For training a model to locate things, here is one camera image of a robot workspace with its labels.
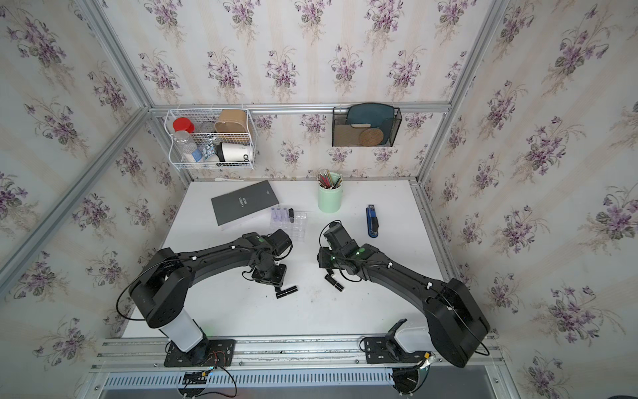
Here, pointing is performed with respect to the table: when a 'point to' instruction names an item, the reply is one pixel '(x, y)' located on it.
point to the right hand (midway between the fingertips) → (324, 257)
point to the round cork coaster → (371, 136)
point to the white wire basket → (214, 139)
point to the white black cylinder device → (233, 152)
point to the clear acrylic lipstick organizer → (296, 229)
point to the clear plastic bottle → (185, 145)
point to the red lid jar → (184, 124)
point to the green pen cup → (330, 192)
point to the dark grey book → (242, 202)
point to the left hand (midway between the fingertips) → (281, 287)
